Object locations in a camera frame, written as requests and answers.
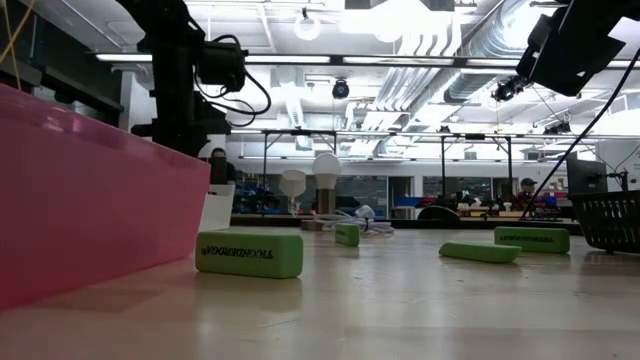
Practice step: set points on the black aluminium table frame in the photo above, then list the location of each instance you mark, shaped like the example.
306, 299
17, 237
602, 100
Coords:
270, 220

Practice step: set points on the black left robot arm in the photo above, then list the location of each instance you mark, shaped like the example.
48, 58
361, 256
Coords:
172, 30

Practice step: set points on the pink plastic tray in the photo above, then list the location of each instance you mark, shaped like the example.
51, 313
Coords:
75, 200

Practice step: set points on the black metal frame stand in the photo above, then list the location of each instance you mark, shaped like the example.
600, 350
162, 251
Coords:
300, 132
475, 136

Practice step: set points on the white light bulb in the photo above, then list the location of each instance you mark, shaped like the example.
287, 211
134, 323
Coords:
326, 166

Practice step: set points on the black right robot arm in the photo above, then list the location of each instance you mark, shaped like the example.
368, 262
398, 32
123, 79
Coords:
610, 10

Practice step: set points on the black ceiling spotlight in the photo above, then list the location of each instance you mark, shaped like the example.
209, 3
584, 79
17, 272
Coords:
340, 89
506, 90

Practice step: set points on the overhead LED light bar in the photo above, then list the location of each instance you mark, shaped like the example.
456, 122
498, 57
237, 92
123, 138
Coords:
400, 60

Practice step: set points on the green Ticonderoga eraser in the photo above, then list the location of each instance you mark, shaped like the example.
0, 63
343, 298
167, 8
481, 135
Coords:
250, 255
347, 235
480, 252
532, 240

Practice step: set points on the white plastic bin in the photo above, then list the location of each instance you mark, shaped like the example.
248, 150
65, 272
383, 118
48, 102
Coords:
217, 210

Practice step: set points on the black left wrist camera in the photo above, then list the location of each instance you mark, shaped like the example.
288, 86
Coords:
222, 65

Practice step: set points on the blue storage bin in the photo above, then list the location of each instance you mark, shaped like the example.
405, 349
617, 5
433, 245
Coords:
407, 201
549, 201

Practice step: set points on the white faceted object on stand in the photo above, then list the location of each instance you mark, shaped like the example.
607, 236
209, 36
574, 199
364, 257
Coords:
292, 183

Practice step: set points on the black mesh basket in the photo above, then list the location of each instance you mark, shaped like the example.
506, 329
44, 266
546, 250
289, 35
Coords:
610, 220

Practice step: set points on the black computer monitor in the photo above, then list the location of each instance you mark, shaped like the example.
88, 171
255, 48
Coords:
586, 176

